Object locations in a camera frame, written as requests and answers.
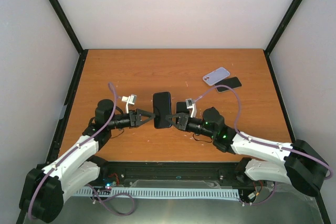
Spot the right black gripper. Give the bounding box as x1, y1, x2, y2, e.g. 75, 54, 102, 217
165, 113, 215, 138

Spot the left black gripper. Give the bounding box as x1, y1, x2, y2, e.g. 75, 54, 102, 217
108, 109, 155, 130

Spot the clear magsafe phone case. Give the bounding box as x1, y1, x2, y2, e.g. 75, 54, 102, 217
175, 101, 187, 115

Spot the dark blue phone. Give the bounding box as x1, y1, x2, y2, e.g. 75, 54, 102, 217
154, 92, 172, 128

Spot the black phone case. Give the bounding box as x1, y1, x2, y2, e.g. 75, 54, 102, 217
153, 91, 173, 129

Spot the lavender phone case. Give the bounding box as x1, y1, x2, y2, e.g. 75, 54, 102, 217
202, 67, 230, 86

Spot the white phone black screen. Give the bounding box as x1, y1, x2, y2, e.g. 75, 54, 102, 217
215, 77, 242, 92

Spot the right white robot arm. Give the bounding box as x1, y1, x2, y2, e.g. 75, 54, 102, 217
166, 107, 333, 197

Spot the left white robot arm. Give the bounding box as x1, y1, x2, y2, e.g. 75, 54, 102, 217
19, 99, 155, 223

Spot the left controller board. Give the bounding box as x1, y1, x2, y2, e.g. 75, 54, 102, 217
103, 173, 120, 190

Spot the right controller wiring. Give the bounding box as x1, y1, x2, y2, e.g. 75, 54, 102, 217
246, 180, 266, 201

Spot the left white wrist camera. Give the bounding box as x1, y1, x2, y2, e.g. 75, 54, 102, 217
121, 94, 137, 113

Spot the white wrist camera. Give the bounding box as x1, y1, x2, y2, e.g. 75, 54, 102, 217
121, 94, 137, 113
185, 99, 197, 118

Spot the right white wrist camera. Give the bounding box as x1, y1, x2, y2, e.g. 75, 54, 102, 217
185, 99, 197, 118

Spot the light blue cable duct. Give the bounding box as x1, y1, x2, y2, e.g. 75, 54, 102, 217
72, 186, 240, 199

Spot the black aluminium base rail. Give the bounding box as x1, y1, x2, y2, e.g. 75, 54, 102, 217
34, 161, 316, 190

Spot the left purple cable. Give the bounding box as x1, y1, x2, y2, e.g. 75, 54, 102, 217
27, 82, 124, 220

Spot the left black table rail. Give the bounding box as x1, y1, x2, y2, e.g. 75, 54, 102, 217
46, 49, 88, 164

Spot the black table rail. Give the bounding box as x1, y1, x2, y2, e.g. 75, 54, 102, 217
46, 49, 88, 164
263, 50, 296, 144

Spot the right black table rail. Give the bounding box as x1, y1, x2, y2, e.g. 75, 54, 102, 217
263, 50, 296, 144

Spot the left black frame post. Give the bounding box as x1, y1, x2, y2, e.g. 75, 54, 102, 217
48, 0, 84, 55

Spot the black frame post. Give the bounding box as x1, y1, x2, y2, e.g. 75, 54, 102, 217
264, 0, 303, 57
48, 0, 84, 55

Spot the right black frame post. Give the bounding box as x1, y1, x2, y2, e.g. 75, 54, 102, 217
264, 0, 303, 57

